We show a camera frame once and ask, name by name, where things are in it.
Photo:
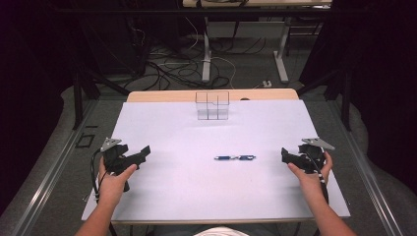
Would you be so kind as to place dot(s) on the white table board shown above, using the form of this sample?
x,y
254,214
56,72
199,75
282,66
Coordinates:
x,y
183,183

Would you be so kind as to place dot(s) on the person's left hand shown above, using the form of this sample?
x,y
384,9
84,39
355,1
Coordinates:
x,y
111,187

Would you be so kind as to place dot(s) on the metal floor rail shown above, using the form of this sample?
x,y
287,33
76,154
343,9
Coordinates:
x,y
49,177
364,170

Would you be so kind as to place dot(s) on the clear plastic organizer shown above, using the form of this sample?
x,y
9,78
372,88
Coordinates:
x,y
212,106

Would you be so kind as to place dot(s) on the person's right hand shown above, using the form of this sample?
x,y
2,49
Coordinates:
x,y
311,185

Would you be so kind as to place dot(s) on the person's white shirt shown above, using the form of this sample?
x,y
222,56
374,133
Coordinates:
x,y
220,232

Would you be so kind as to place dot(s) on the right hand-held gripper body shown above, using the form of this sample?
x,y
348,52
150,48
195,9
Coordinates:
x,y
311,157

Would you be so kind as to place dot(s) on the background desk top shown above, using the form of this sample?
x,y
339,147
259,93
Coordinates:
x,y
259,3

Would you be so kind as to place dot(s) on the white desk leg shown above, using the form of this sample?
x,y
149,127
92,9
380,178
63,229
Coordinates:
x,y
206,62
281,62

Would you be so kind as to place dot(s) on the black metal stand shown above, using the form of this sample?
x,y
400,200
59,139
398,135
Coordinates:
x,y
337,95
82,95

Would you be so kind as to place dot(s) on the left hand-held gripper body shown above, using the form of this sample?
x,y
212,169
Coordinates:
x,y
115,157

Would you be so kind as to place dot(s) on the blue pen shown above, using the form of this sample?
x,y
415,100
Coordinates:
x,y
234,157

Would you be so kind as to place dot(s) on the white power plug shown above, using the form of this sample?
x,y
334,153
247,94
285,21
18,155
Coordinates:
x,y
267,84

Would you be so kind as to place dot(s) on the wooden table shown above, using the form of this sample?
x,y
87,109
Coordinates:
x,y
164,95

